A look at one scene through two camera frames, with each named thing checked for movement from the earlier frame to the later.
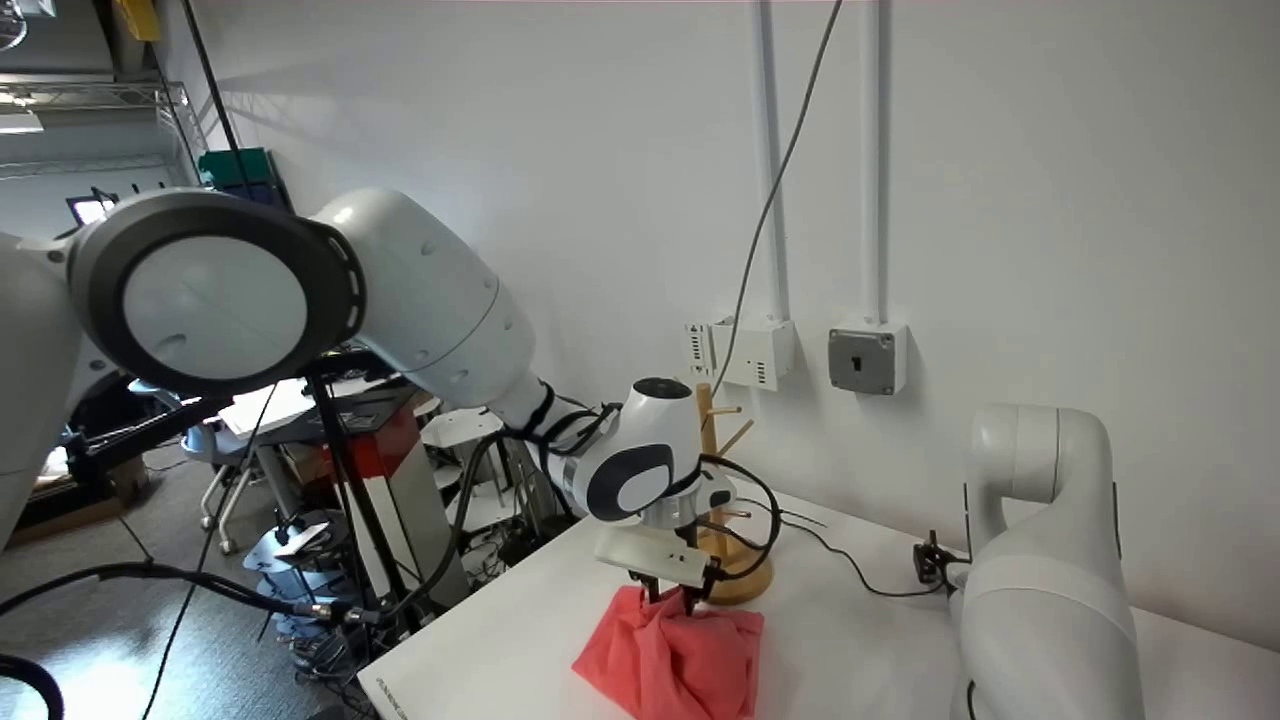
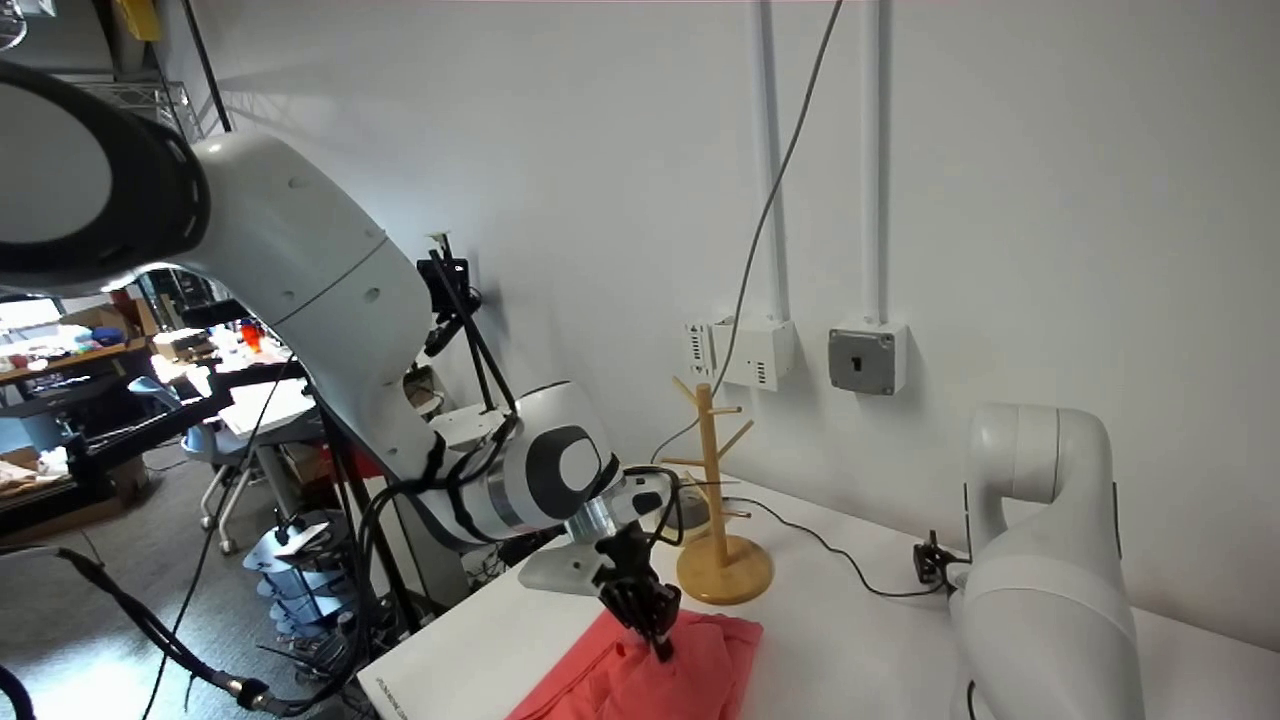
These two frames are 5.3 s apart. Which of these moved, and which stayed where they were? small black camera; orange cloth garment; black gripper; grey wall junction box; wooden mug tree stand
Moved: orange cloth garment; black gripper
Stayed: small black camera; grey wall junction box; wooden mug tree stand
